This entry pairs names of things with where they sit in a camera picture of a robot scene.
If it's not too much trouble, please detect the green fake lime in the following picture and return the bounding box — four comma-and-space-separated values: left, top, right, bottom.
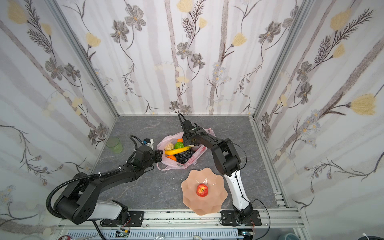
174, 142, 185, 149

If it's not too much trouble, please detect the pink plastic bag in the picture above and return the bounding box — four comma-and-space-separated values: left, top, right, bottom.
157, 132, 208, 171

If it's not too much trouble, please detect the red fake strawberry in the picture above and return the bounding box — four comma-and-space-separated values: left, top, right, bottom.
196, 184, 209, 198

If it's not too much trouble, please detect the peach scalloped plate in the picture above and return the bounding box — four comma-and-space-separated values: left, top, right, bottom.
181, 168, 228, 216

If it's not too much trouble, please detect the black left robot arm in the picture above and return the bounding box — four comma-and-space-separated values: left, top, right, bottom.
46, 135, 164, 225

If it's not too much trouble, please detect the yellow fake banana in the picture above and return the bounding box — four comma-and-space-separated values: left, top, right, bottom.
165, 146, 191, 156

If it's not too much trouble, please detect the dark fake grape bunch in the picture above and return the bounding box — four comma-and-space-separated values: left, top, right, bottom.
174, 149, 195, 164

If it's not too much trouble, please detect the orange fake tangerine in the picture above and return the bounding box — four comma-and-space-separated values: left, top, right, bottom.
167, 155, 177, 162

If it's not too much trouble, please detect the green translucent cup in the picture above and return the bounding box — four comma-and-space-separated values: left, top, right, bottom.
106, 137, 123, 154

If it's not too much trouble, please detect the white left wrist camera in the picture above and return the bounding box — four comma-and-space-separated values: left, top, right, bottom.
143, 138, 154, 149

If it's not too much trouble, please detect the white slotted cable duct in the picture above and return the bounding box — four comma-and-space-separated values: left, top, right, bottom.
67, 229, 241, 240

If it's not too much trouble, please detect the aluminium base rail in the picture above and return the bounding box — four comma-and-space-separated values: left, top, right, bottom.
56, 209, 304, 231

